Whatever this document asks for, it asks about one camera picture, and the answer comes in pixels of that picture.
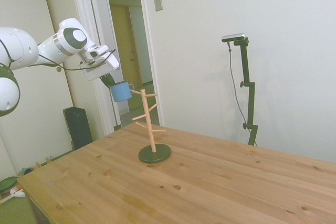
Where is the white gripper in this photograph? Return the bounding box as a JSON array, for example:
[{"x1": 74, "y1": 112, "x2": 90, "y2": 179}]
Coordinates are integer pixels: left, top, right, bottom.
[{"x1": 79, "y1": 50, "x2": 120, "y2": 89}]

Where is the blue enamel mug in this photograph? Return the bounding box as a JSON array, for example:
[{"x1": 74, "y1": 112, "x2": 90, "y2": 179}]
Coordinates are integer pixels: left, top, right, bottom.
[{"x1": 109, "y1": 80, "x2": 135, "y2": 103}]

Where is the wooden mug tree black base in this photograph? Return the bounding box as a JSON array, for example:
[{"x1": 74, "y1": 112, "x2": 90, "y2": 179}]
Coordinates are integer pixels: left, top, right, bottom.
[{"x1": 128, "y1": 89, "x2": 172, "y2": 164}]

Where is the brown wooden door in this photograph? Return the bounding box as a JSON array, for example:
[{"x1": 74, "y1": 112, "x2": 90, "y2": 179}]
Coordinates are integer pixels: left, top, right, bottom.
[{"x1": 110, "y1": 5, "x2": 144, "y2": 90}]

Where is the white open door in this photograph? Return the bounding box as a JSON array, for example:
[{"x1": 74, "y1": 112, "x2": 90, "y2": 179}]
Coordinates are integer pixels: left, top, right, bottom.
[{"x1": 104, "y1": 0, "x2": 130, "y2": 116}]

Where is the small woven basket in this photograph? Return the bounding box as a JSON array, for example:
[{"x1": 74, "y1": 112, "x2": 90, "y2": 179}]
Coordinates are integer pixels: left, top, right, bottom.
[{"x1": 17, "y1": 165, "x2": 40, "y2": 178}]

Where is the white scoop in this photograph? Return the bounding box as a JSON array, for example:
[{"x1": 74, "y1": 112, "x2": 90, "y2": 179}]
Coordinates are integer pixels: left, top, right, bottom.
[{"x1": 0, "y1": 187, "x2": 26, "y2": 204}]

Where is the green plate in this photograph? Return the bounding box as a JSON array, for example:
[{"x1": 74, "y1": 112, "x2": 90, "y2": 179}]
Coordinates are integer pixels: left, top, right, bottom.
[{"x1": 0, "y1": 176, "x2": 21, "y2": 196}]

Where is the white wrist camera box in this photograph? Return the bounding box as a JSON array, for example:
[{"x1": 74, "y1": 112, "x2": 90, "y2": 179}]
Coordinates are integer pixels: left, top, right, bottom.
[{"x1": 83, "y1": 45, "x2": 110, "y2": 60}]

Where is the grey camera bar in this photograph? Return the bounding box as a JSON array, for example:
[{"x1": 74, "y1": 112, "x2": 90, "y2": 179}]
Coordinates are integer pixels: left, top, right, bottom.
[{"x1": 222, "y1": 33, "x2": 247, "y2": 43}]

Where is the black camera stand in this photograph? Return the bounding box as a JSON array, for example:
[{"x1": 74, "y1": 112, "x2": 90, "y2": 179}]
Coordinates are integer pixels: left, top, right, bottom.
[{"x1": 232, "y1": 37, "x2": 259, "y2": 146}]

